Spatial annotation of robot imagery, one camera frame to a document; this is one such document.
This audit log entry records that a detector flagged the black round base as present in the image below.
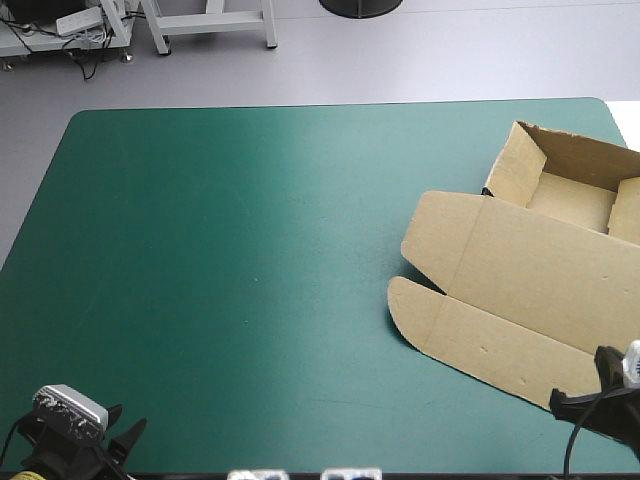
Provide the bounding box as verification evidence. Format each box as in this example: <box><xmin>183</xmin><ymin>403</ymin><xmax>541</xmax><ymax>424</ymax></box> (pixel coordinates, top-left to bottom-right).
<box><xmin>318</xmin><ymin>0</ymin><xmax>404</xmax><ymax>20</ymax></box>

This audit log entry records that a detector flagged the brown cardboard box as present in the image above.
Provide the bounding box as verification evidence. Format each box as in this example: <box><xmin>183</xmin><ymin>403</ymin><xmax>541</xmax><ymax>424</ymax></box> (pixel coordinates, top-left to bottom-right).
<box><xmin>386</xmin><ymin>119</ymin><xmax>640</xmax><ymax>414</ymax></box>

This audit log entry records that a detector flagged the grey metal frame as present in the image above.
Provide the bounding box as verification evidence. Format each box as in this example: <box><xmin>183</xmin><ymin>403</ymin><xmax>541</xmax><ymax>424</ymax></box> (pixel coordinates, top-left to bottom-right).
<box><xmin>141</xmin><ymin>0</ymin><xmax>279</xmax><ymax>56</ymax></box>

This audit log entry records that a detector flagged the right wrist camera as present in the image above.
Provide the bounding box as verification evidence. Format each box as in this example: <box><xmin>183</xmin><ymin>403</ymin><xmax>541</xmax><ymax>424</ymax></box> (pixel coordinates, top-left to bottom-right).
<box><xmin>621</xmin><ymin>339</ymin><xmax>640</xmax><ymax>387</ymax></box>

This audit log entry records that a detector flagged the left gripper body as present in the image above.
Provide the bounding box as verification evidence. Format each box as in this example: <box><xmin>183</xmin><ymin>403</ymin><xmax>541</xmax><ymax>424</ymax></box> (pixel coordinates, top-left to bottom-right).
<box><xmin>20</xmin><ymin>417</ymin><xmax>133</xmax><ymax>480</ymax></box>

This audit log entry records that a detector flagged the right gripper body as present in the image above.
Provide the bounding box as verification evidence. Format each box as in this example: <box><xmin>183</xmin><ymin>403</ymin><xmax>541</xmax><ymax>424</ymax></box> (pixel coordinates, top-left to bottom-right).
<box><xmin>593</xmin><ymin>382</ymin><xmax>640</xmax><ymax>464</ymax></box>

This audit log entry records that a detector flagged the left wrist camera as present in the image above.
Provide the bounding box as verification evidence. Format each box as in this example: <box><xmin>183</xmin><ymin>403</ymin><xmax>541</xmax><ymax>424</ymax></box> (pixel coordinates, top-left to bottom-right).
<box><xmin>32</xmin><ymin>383</ymin><xmax>110</xmax><ymax>442</ymax></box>

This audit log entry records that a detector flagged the black cable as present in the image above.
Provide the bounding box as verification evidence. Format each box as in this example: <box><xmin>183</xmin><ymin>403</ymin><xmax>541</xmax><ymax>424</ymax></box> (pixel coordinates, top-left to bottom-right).
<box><xmin>0</xmin><ymin>414</ymin><xmax>37</xmax><ymax>472</ymax></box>
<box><xmin>562</xmin><ymin>387</ymin><xmax>619</xmax><ymax>480</ymax></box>

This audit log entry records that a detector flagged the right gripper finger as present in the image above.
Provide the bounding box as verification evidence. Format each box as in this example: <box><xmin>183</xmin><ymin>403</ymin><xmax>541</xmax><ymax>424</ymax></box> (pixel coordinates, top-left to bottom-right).
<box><xmin>549</xmin><ymin>387</ymin><xmax>602</xmax><ymax>422</ymax></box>
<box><xmin>593</xmin><ymin>344</ymin><xmax>627</xmax><ymax>397</ymax></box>

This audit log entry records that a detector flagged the grey metal cart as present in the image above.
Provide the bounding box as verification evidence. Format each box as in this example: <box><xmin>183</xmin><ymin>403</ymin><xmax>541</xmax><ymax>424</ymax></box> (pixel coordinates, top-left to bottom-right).
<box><xmin>0</xmin><ymin>0</ymin><xmax>137</xmax><ymax>72</ymax></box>

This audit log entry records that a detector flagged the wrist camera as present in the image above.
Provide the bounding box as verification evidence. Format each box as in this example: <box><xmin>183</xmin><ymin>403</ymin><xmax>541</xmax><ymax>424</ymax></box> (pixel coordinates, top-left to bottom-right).
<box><xmin>621</xmin><ymin>339</ymin><xmax>640</xmax><ymax>387</ymax></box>
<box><xmin>32</xmin><ymin>383</ymin><xmax>110</xmax><ymax>442</ymax></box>

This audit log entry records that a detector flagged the white power strip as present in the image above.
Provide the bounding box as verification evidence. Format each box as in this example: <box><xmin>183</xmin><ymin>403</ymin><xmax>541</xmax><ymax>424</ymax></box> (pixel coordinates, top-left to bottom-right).
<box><xmin>55</xmin><ymin>5</ymin><xmax>104</xmax><ymax>37</ymax></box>

